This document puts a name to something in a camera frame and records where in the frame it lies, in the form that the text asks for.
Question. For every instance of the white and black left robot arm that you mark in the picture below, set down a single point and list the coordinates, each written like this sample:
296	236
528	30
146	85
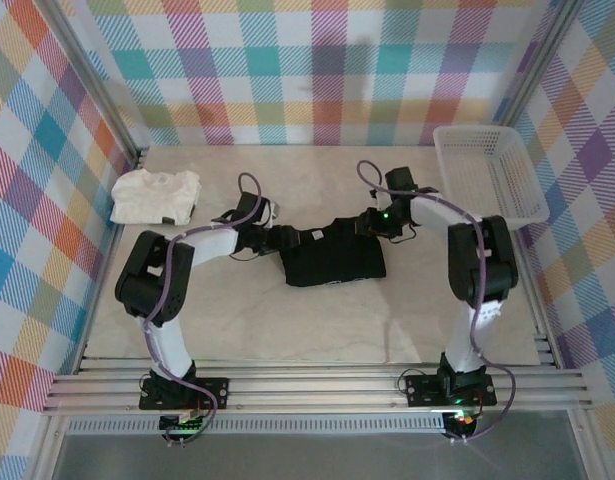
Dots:
212	245

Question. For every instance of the aluminium side rail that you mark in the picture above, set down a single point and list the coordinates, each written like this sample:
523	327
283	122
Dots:
93	310
537	320

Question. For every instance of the white plastic mesh basket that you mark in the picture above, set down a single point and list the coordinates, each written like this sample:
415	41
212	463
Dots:
487	175

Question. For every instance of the black t-shirt with flower print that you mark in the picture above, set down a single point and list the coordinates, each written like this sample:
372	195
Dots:
337	260

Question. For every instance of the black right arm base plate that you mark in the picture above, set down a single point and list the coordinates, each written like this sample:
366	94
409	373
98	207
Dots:
422	390

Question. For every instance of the folded white t-shirt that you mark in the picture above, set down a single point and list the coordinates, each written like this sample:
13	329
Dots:
147	200

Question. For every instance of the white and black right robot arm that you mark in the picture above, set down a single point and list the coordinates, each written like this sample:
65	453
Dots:
442	210

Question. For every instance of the small controller circuit board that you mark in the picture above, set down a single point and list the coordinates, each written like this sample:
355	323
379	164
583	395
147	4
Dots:
462	420
182	425

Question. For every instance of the aluminium rail frame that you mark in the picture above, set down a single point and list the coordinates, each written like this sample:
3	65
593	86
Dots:
312	387

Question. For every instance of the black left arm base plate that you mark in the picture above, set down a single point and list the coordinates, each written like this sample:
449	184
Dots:
214	392

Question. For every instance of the aluminium corner post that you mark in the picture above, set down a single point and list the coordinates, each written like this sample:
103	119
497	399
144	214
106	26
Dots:
537	60
104	85

